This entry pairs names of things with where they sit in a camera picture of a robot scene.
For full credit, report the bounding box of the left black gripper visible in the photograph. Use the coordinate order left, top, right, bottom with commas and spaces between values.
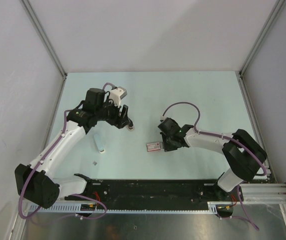
96, 95, 130, 129

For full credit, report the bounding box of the aluminium front rail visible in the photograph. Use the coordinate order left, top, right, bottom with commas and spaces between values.
23, 183, 286, 218

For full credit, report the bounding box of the red staple box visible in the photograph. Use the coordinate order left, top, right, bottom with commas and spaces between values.
146, 142, 163, 152

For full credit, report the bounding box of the left aluminium corner post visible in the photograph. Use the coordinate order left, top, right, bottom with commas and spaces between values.
20, 0, 67, 77

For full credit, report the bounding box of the right aluminium corner post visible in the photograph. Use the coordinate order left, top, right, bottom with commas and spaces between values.
239, 0, 286, 77

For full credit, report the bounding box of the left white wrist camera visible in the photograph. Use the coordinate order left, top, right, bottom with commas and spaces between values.
109, 87, 127, 107

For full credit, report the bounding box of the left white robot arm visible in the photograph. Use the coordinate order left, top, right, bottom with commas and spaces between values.
15, 87, 133, 209

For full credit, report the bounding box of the aluminium corner post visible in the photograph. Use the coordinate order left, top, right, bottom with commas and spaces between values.
239, 0, 286, 77
20, 0, 67, 77

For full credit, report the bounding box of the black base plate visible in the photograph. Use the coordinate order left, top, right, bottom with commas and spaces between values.
62, 178, 245, 205

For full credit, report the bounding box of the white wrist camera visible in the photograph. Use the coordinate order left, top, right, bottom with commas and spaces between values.
160, 115, 167, 122
109, 87, 127, 107

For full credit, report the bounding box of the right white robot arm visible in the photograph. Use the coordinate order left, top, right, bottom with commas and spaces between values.
146, 117, 267, 201

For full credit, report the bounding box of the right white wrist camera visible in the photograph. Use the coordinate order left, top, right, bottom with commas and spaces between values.
160, 115, 167, 122

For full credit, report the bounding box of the beige black stapler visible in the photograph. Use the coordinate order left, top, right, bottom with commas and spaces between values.
126, 121, 135, 131

